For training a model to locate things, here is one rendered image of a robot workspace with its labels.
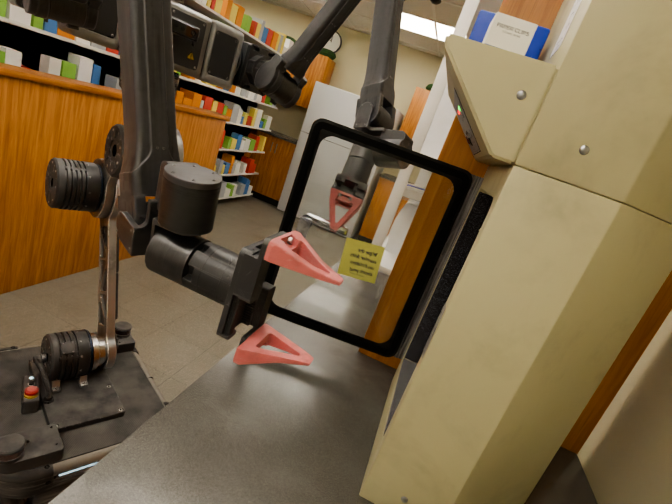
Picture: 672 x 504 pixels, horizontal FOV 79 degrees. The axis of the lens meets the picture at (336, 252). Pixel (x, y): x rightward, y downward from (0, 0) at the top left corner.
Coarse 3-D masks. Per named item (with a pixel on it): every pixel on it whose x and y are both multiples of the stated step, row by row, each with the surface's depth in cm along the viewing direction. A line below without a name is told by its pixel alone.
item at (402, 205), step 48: (336, 144) 74; (336, 192) 76; (384, 192) 75; (432, 192) 74; (336, 240) 78; (384, 240) 77; (432, 240) 76; (288, 288) 82; (336, 288) 81; (384, 288) 80; (384, 336) 82
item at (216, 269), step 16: (192, 256) 42; (208, 256) 42; (224, 256) 43; (240, 256) 40; (208, 272) 42; (224, 272) 42; (192, 288) 43; (208, 288) 42; (224, 288) 41; (224, 304) 41; (240, 304) 42; (224, 320) 42; (240, 320) 46; (224, 336) 42
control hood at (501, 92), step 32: (448, 64) 47; (480, 64) 41; (512, 64) 41; (544, 64) 40; (480, 96) 42; (512, 96) 41; (544, 96) 41; (480, 128) 43; (512, 128) 42; (480, 160) 64; (512, 160) 42
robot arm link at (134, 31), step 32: (128, 0) 44; (160, 0) 45; (128, 32) 45; (160, 32) 46; (128, 64) 45; (160, 64) 46; (128, 96) 46; (160, 96) 46; (128, 128) 47; (160, 128) 47; (128, 160) 47; (160, 160) 47; (128, 192) 46
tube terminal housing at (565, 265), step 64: (640, 0) 37; (576, 64) 39; (640, 64) 38; (576, 128) 40; (640, 128) 39; (512, 192) 43; (576, 192) 41; (640, 192) 41; (512, 256) 44; (576, 256) 43; (640, 256) 47; (448, 320) 48; (512, 320) 46; (576, 320) 46; (448, 384) 49; (512, 384) 47; (576, 384) 54; (384, 448) 53; (448, 448) 51; (512, 448) 53
